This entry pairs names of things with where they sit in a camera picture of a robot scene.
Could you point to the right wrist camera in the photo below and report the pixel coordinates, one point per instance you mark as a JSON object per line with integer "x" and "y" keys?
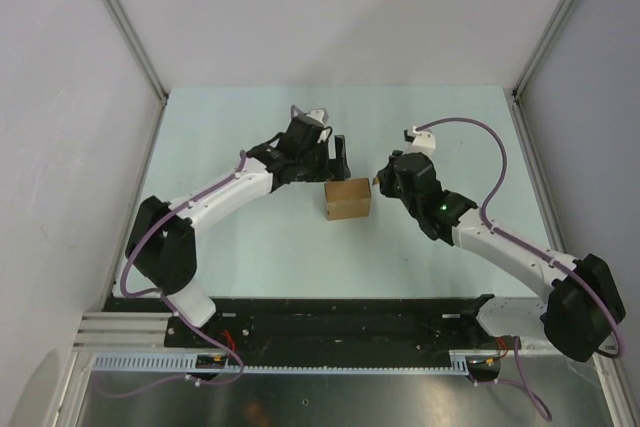
{"x": 419, "y": 141}

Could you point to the right aluminium corner post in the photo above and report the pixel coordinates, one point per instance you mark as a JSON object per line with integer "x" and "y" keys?
{"x": 553, "y": 29}

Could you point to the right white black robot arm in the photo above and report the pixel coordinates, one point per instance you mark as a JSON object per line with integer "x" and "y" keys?
{"x": 582, "y": 301}

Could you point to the right aluminium side rail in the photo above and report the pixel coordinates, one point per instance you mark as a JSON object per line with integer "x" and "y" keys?
{"x": 536, "y": 173}

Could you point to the aluminium front rail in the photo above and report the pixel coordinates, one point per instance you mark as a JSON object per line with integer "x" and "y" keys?
{"x": 125, "y": 329}

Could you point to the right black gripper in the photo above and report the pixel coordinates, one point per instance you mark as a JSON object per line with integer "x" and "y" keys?
{"x": 386, "y": 177}

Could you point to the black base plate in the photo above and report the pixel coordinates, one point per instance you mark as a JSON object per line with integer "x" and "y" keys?
{"x": 483, "y": 364}

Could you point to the left aluminium corner post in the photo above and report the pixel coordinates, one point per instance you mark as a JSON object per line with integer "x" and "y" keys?
{"x": 133, "y": 43}

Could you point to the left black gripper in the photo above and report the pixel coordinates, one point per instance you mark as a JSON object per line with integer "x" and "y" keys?
{"x": 326, "y": 172}

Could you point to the brown cardboard express box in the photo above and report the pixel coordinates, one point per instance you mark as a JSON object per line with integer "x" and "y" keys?
{"x": 348, "y": 199}

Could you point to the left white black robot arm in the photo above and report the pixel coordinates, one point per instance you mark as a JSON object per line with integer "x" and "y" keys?
{"x": 162, "y": 245}

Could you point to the aluminium corner post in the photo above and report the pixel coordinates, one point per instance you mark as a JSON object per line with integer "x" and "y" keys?
{"x": 133, "y": 43}
{"x": 553, "y": 29}

